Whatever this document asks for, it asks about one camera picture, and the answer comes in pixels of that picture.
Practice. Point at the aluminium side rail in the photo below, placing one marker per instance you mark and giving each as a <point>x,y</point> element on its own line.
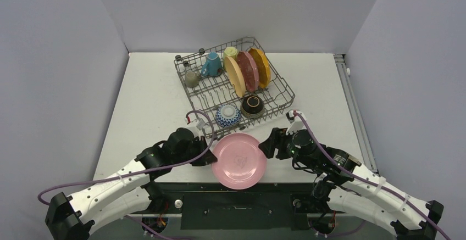
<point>358,123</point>

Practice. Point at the light pink smooth plate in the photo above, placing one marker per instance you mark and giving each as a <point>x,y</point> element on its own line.
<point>240,163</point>

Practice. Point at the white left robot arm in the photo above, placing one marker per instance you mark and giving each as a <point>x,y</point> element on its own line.
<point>129,190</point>

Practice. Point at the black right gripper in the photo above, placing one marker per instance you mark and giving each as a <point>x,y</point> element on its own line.
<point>275,145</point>

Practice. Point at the yellow polka dot plate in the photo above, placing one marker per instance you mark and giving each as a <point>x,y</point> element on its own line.
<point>263,66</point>

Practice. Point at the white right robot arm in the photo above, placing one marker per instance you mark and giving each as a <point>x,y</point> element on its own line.
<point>348,186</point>

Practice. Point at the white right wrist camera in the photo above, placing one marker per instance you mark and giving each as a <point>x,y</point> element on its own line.
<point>295,119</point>

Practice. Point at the orange patterned small bowl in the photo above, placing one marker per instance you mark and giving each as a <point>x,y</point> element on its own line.
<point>227,115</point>

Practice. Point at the black table frame rail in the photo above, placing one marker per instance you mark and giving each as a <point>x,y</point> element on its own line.
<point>212,206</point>

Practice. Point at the cream plate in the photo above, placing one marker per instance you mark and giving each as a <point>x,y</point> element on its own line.
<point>235,76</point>

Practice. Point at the dark patterned cream bowl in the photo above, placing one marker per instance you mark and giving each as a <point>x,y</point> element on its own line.
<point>252,107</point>

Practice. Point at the blue mug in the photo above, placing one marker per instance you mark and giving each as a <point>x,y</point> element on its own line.
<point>213,65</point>

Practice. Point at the pale yellow mug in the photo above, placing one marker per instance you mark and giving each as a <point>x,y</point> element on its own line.
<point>230,52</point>

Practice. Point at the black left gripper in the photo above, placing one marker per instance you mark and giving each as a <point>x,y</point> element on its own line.
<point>207,158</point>

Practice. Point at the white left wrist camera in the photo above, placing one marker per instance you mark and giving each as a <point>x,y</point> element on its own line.
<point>196,127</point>

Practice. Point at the grey wire dish rack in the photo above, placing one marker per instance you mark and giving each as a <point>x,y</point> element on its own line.
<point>212,92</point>

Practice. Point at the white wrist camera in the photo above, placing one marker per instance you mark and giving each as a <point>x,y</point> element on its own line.
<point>295,119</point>
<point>196,127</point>

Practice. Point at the small grey-green mug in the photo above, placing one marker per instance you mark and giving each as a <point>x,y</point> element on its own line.
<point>191,79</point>

